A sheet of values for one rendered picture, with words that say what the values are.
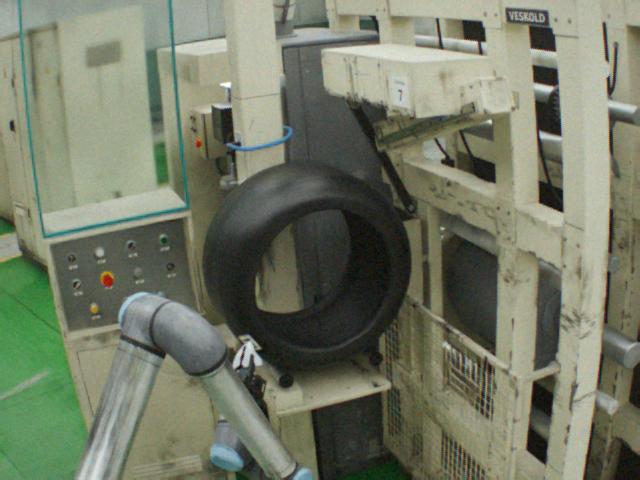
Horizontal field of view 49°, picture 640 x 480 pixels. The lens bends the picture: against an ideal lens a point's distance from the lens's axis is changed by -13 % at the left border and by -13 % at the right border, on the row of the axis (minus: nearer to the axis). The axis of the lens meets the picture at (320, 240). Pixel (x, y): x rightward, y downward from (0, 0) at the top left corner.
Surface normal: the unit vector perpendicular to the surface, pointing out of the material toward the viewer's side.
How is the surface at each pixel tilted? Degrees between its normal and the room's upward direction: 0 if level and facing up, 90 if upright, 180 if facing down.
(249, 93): 90
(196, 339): 58
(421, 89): 90
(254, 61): 90
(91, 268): 90
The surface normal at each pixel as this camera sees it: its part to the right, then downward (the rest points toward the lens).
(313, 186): 0.17, -0.52
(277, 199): -0.08, -0.41
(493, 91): 0.32, -0.04
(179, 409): 0.35, 0.27
